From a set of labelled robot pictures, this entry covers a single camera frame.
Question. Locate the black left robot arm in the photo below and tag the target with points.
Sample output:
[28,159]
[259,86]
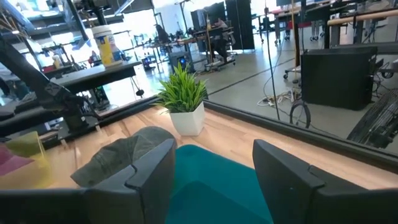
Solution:
[53,93]

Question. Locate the black room partition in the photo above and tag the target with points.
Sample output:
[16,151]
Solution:
[241,25]

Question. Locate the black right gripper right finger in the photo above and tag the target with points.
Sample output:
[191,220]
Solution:
[289,193]

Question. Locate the green plant in white pot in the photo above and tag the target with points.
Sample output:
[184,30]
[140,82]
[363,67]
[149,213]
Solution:
[186,105]

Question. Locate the person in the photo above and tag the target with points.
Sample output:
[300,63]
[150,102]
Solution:
[221,24]

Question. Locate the black floor fan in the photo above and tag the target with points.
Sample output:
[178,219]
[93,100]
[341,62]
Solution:
[379,121]

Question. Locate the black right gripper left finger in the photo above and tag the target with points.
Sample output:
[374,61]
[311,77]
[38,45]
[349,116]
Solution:
[149,183]

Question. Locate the yellow wipes canister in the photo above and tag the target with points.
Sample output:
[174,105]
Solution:
[106,46]

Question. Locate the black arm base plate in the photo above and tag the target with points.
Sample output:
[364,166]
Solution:
[77,132]

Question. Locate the black side desk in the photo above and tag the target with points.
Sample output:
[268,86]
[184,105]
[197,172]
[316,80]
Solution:
[93,76]

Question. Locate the wooden topped desk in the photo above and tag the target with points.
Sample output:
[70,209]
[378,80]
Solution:
[363,17]

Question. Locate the black computer case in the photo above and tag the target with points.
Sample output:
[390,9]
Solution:
[339,77]

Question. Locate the grey cap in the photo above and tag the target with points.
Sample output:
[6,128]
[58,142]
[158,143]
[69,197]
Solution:
[115,158]

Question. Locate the teal plastic tray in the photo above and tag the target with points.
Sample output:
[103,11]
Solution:
[214,186]

